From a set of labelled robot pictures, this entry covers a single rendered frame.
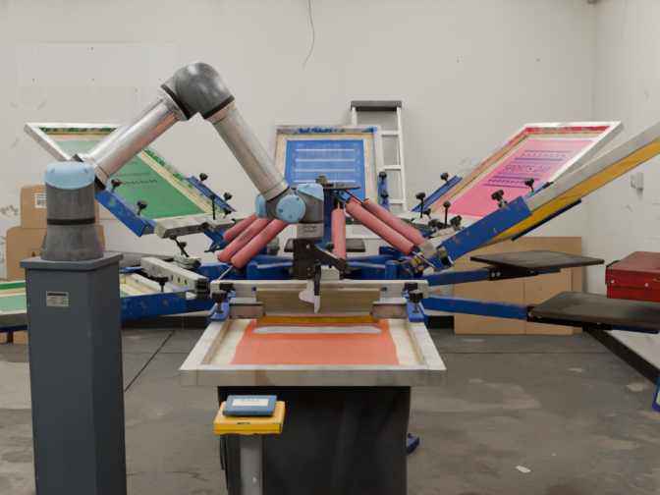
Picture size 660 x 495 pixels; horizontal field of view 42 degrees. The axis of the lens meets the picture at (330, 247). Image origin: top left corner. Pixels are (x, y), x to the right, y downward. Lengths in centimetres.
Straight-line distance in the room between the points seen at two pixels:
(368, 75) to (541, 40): 132
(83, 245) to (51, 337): 24
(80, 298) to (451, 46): 489
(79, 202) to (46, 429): 57
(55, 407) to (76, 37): 490
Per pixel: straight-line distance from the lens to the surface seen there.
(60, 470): 227
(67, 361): 217
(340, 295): 244
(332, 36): 658
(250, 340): 230
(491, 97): 665
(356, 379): 189
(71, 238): 214
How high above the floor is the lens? 149
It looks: 7 degrees down
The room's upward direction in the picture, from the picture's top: straight up
